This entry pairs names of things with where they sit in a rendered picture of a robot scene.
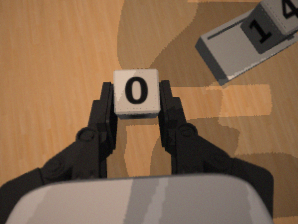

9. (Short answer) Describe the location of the grey number cube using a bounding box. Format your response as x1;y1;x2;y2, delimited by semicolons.
240;0;298;54
113;69;160;120

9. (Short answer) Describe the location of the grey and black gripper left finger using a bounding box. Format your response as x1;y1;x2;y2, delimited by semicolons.
0;82;118;224

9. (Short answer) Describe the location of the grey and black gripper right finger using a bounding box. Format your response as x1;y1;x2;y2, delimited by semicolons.
158;80;274;220

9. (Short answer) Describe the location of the white shallow tray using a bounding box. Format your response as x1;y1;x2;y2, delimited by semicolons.
194;9;298;86

